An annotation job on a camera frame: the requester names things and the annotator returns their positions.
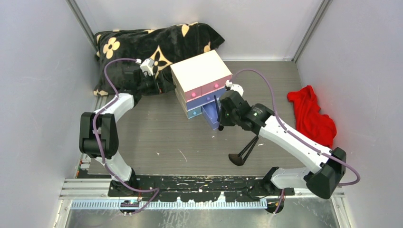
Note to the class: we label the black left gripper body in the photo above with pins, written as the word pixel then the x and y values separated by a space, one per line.
pixel 148 84

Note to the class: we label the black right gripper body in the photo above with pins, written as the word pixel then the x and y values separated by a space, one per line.
pixel 228 118

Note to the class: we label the black thin makeup brush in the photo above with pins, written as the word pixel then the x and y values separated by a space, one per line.
pixel 220 126

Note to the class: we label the small purple drawer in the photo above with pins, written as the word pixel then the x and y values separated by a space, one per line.
pixel 210 114

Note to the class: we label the white pink drawer organizer box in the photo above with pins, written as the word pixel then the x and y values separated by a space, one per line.
pixel 199 80

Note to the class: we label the black fan makeup brush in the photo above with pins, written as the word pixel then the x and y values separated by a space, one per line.
pixel 240 158

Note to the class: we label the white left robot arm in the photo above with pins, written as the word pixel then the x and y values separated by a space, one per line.
pixel 98 135

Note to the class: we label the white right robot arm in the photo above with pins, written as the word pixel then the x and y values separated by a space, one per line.
pixel 323 168

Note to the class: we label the black long makeup brush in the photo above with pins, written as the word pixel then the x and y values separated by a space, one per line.
pixel 248 148

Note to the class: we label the black floral plush blanket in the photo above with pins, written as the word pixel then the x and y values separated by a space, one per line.
pixel 166 46

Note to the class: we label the red cloth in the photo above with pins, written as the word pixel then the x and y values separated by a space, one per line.
pixel 310 122

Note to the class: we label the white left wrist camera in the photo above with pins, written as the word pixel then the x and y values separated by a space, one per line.
pixel 146 66

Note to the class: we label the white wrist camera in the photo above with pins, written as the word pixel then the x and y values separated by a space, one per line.
pixel 234 87
pixel 146 66

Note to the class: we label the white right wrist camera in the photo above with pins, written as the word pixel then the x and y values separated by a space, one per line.
pixel 234 87

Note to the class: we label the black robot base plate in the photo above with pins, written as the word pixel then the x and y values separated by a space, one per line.
pixel 197 188

